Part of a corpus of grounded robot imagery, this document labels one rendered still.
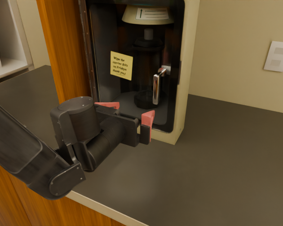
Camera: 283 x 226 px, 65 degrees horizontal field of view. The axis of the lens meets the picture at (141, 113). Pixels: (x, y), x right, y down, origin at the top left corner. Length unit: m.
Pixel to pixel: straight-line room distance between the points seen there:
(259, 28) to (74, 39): 0.69
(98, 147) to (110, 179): 0.28
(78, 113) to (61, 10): 0.45
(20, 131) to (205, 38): 0.86
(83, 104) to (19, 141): 0.10
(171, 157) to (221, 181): 0.16
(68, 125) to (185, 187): 0.39
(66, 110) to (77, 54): 0.47
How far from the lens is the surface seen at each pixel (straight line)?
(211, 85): 1.10
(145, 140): 0.47
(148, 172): 0.67
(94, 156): 0.38
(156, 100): 0.62
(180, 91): 0.66
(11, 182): 1.01
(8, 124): 0.33
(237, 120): 0.96
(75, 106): 0.36
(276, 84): 1.08
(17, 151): 0.34
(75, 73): 0.81
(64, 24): 0.76
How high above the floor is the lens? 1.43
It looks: 32 degrees down
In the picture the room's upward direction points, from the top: straight up
